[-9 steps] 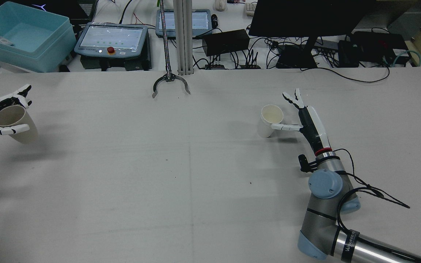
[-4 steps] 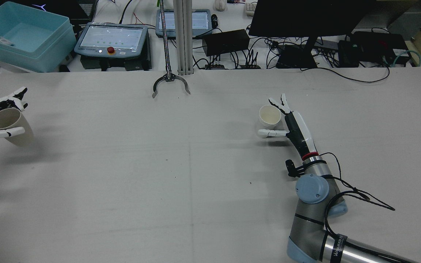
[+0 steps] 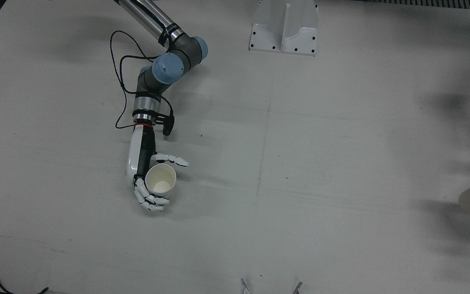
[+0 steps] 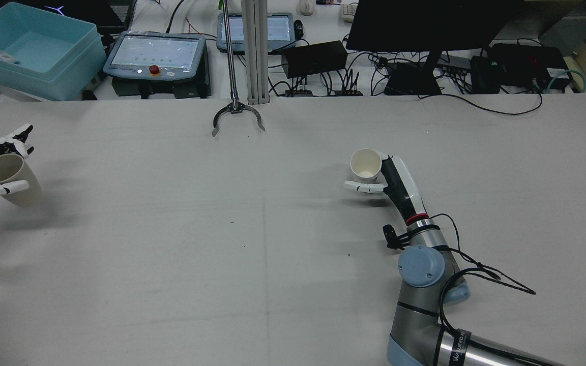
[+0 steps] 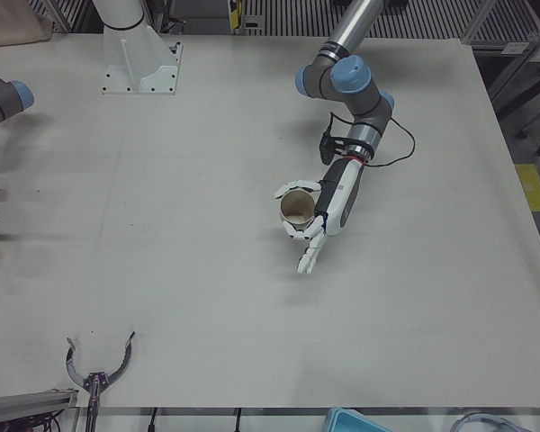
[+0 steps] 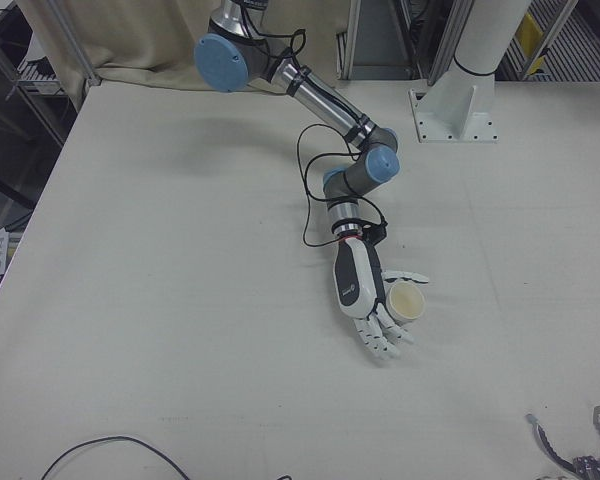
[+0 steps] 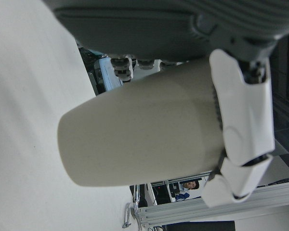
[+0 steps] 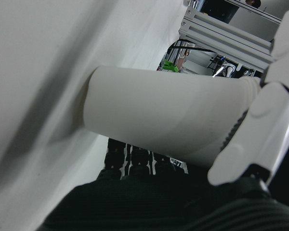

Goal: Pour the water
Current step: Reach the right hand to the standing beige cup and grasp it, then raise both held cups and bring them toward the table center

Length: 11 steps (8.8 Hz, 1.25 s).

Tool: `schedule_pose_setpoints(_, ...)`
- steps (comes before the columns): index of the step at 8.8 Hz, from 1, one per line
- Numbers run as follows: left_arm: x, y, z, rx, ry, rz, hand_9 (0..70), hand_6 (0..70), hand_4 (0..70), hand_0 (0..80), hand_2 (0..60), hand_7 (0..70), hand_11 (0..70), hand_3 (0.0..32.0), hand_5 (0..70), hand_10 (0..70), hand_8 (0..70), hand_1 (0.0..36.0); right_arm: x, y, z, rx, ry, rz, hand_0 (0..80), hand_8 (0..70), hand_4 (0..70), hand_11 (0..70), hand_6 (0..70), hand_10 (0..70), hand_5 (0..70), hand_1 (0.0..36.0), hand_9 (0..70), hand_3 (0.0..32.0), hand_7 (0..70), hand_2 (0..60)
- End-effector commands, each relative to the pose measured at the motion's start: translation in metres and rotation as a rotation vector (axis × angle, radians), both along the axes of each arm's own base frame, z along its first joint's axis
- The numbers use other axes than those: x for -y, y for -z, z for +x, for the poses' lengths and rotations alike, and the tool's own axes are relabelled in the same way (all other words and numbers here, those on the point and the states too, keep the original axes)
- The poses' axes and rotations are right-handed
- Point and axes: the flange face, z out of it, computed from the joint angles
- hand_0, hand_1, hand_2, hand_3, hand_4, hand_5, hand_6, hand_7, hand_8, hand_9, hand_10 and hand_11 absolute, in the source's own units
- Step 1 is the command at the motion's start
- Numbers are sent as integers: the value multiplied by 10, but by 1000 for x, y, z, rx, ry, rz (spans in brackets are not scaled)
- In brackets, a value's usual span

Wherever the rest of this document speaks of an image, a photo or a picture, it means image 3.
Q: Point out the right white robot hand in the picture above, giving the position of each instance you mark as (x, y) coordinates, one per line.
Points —
(135, 155)

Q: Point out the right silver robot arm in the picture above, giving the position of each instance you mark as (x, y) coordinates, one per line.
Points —
(165, 69)

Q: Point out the grey ribbed panel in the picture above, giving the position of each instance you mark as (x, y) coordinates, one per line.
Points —
(443, 3)

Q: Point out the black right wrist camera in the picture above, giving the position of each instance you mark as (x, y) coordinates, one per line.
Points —
(169, 124)

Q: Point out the white paper cup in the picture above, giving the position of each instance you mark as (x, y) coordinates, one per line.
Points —
(161, 181)

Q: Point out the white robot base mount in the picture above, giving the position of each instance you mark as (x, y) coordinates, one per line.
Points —
(267, 36)

